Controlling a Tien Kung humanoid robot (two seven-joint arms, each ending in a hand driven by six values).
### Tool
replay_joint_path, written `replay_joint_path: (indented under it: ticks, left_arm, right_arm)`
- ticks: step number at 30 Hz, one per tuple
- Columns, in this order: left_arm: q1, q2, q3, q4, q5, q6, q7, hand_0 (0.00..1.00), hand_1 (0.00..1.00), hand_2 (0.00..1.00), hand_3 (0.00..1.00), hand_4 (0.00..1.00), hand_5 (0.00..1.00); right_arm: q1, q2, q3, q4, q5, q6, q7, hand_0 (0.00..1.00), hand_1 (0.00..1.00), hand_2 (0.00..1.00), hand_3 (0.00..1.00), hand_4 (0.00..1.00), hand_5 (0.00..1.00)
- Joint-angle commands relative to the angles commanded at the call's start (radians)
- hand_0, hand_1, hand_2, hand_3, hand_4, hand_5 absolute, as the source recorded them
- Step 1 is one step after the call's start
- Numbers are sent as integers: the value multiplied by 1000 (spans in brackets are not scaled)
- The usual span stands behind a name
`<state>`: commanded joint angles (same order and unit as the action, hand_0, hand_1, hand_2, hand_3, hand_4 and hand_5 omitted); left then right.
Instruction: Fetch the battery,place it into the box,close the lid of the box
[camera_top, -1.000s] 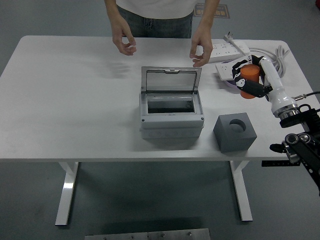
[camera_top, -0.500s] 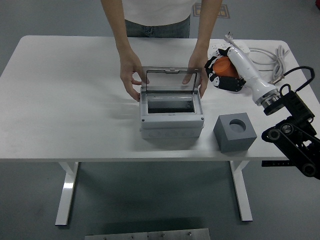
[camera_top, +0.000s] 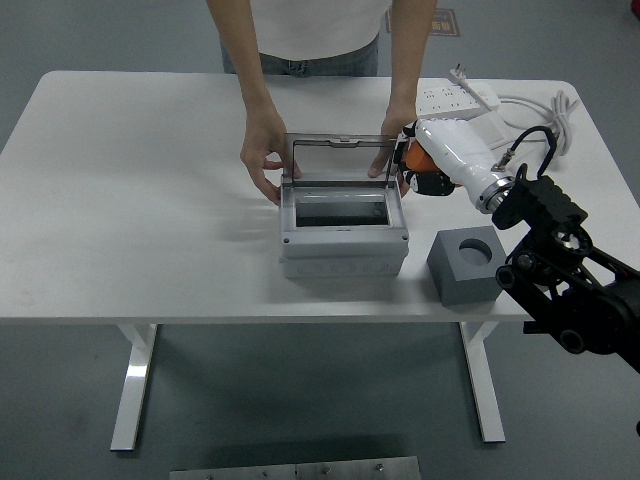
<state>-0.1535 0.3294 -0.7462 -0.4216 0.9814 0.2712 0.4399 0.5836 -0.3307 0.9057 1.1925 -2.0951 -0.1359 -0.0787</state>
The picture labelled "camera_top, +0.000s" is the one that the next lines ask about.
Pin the grey electrical enclosure box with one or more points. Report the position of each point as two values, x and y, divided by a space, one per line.
345 242

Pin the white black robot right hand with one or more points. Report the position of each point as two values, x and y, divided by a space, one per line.
460 150

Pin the grey block with round hole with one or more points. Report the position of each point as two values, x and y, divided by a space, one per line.
465 285

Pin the clear hinged box lid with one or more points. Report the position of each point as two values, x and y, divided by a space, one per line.
340 157

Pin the person's left hand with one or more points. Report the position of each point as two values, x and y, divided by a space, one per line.
395 125

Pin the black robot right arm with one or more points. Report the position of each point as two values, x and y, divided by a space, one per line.
550 200

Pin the grey metal plate with screws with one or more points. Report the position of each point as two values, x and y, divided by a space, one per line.
300 471

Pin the brown floor sign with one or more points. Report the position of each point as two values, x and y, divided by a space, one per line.
447 22

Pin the person's right forearm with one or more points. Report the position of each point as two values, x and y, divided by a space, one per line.
245 55

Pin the white table leg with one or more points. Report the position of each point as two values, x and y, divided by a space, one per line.
135 380
482 380

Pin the person's right hand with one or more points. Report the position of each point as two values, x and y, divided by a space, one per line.
262 145

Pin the person's left forearm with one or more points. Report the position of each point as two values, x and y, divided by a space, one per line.
412 55

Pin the long white power strip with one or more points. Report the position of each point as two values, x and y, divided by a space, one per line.
445 99

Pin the person torso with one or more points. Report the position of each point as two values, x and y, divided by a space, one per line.
320 30

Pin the orange cylindrical battery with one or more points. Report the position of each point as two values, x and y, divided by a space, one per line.
417 157

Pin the flat white socket panel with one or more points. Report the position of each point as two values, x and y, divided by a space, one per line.
487 127

